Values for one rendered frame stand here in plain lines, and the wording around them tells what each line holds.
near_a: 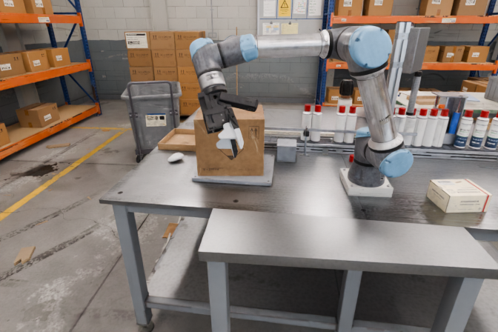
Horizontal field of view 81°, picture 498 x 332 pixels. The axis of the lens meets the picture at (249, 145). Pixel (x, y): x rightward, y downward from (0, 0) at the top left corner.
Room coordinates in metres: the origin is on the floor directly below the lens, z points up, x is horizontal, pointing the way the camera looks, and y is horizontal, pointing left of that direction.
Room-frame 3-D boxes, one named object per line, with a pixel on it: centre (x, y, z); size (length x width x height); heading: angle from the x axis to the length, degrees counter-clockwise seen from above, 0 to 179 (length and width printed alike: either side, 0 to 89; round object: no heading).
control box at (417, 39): (1.42, -0.74, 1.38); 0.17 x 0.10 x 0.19; 138
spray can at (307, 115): (1.56, -0.32, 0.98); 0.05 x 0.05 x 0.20
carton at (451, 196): (0.99, -0.82, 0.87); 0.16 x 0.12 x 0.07; 92
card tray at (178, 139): (1.64, 0.35, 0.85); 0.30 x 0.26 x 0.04; 83
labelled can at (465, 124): (1.45, -1.12, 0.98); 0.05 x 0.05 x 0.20
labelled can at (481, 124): (1.44, -1.20, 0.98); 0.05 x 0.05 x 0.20
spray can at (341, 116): (1.53, -0.50, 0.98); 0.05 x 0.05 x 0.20
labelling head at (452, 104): (1.55, -1.07, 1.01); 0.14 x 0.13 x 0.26; 83
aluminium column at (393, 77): (1.36, -0.66, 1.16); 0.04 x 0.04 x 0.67; 83
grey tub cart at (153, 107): (3.41, 1.12, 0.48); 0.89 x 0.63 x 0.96; 14
